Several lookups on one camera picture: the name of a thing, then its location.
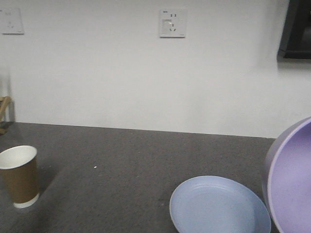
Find brown paper cup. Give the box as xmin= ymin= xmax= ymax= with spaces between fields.
xmin=0 ymin=145 xmax=40 ymax=209

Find light blue plastic plate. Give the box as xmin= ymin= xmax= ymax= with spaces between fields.
xmin=170 ymin=176 xmax=272 ymax=233

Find purple plastic bowl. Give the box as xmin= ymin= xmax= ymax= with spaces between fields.
xmin=261 ymin=118 xmax=311 ymax=233

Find wooden rack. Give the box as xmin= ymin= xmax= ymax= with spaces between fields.
xmin=0 ymin=96 xmax=12 ymax=135

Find black range hood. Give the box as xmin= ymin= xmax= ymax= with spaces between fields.
xmin=277 ymin=0 xmax=311 ymax=59

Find white wall power socket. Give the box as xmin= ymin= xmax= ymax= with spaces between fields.
xmin=159 ymin=8 xmax=188 ymax=38

